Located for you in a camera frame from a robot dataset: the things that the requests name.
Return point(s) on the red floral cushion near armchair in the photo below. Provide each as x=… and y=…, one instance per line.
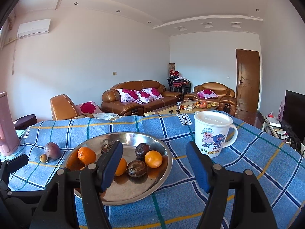
x=88, y=108

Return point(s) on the white red floral cushion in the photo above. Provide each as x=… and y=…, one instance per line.
x=127, y=95

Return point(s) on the dark wrinkled passion fruit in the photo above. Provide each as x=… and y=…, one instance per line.
x=136, y=169
x=141, y=150
x=105, y=148

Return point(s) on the purple passion fruit smooth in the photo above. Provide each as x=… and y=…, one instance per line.
x=52, y=151

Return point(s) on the steel round plate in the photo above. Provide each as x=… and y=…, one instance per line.
x=139, y=180

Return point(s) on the coffee table with fruit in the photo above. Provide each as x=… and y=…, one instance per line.
x=185, y=107

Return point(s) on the black television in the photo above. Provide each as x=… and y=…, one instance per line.
x=293, y=115

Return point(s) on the floral cushion on far armchair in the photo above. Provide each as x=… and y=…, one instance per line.
x=207, y=94

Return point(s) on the blue plaid tablecloth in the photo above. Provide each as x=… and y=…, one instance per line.
x=179, y=202

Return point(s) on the dark stool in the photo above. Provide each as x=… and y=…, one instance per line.
x=25, y=122

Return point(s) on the pink electric kettle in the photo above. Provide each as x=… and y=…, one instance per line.
x=9, y=138

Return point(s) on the white cartoon mug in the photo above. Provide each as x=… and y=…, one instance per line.
x=213, y=132

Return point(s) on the small yellow-brown round fruit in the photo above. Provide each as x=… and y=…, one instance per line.
x=43, y=158

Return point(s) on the stacked dark chairs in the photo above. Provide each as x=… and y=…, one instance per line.
x=178, y=83

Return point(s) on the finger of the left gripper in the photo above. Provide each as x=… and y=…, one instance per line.
x=10, y=166

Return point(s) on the orange mandarin plate middle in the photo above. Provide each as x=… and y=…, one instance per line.
x=121, y=167

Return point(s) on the brown leather armchair near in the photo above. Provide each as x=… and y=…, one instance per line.
x=63, y=108

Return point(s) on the brown wooden door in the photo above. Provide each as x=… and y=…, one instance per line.
x=248, y=80

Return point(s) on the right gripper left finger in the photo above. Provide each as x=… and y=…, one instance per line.
x=92, y=180

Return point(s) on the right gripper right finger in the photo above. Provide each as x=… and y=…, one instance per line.
x=251, y=208

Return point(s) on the brown leather three-seat sofa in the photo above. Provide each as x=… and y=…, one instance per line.
x=111, y=98

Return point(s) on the orange mandarin plate right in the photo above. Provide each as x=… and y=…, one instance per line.
x=153, y=159

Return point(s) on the brown leather armchair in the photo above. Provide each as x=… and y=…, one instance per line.
x=63, y=108
x=219, y=94

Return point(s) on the white wall air conditioner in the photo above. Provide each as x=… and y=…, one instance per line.
x=33, y=28

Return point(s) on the brown leather armchair far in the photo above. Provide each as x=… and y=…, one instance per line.
x=219, y=94

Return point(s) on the orange mandarin outside plate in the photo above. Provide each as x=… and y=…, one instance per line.
x=86, y=155

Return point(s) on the tv stand with clutter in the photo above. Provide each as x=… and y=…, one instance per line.
x=282, y=132

